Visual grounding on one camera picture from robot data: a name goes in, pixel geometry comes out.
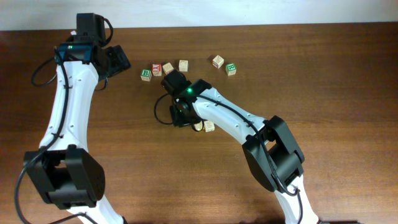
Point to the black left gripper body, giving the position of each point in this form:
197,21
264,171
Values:
117,63

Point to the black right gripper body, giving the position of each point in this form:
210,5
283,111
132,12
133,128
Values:
180,119

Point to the wooden block yellow side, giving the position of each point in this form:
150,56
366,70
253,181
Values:
199,126

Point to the wooden block number five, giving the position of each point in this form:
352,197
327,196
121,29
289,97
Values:
209,126

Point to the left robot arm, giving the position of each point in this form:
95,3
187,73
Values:
62,170

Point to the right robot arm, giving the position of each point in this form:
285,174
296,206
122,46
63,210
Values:
272,153

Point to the green letter B block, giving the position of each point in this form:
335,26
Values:
146,75

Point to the red letter Y block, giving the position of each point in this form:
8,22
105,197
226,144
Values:
157,69

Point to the red letter E block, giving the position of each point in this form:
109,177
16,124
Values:
167,68

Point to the plain wooden block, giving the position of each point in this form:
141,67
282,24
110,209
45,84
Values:
183,65

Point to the wooden block red side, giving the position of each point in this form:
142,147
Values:
218,61

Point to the green letter R block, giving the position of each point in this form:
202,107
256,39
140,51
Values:
231,69

